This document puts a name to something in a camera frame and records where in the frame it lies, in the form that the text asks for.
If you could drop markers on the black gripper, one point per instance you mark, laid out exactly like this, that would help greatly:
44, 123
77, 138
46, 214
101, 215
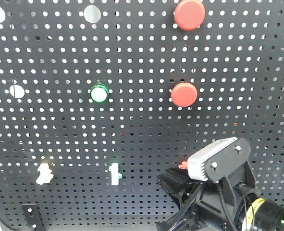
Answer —
220, 205

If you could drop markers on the red rotary toggle switch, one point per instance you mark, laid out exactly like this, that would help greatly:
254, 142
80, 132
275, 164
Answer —
183, 165

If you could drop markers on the yellow rotary toggle switch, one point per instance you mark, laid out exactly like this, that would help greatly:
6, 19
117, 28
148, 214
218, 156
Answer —
45, 174

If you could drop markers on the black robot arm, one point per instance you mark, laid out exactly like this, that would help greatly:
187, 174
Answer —
262, 215

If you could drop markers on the lower red mushroom push button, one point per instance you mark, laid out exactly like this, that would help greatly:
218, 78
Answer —
184, 94

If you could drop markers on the red mushroom push button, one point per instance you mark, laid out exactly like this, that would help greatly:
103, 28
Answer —
189, 14
184, 94

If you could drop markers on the green round push button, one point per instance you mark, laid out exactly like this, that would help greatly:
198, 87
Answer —
99, 93

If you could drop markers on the black perforated pegboard panel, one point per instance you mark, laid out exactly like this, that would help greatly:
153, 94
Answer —
53, 51

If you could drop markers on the upper red mushroom push button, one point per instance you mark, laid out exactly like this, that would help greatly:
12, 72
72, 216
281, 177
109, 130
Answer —
189, 14

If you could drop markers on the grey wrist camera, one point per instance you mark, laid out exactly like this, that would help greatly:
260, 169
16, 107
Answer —
218, 159

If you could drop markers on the left black clamp bracket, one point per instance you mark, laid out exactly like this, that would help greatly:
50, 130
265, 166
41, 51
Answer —
32, 217

